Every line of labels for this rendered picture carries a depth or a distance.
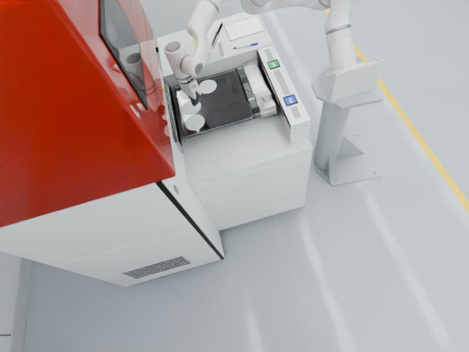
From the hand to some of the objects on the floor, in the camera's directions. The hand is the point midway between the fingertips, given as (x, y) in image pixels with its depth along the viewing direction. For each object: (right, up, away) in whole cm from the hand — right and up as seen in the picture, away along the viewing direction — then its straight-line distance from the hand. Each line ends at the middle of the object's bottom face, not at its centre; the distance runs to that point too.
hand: (195, 100), depth 143 cm
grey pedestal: (+100, -24, +82) cm, 132 cm away
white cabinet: (+29, -30, +91) cm, 101 cm away
